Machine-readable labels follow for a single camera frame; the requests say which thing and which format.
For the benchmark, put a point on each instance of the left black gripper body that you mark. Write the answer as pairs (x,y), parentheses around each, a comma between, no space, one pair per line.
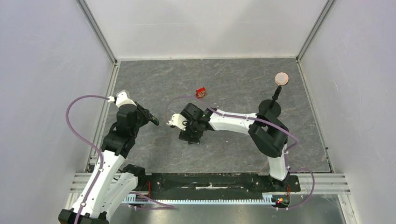
(143,119)

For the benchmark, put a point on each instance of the black remote control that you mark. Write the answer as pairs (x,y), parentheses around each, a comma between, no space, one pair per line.
(152,118)

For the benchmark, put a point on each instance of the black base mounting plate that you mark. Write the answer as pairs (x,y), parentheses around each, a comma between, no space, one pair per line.
(213,186)

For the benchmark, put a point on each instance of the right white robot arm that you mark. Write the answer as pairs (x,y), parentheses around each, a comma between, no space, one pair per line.
(266,131)

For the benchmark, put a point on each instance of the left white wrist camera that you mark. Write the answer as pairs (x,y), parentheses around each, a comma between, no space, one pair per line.
(121,99)

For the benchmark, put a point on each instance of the white toothed cable rail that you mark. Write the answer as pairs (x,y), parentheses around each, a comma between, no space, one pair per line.
(264,200)

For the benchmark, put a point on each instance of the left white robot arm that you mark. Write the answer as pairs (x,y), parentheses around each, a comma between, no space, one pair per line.
(100,199)

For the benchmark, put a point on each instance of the black stand with round disc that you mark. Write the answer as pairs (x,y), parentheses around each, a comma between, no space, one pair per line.
(281,79)

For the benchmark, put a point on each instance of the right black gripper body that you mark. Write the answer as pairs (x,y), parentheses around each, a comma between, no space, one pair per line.
(188,133)

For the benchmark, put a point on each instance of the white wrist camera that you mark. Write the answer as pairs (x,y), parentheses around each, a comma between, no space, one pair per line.
(121,99)
(177,120)

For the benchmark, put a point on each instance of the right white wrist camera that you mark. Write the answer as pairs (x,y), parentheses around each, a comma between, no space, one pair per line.
(177,120)

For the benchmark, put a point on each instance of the red owl toy block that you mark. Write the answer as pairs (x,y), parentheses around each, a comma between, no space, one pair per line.
(200,93)

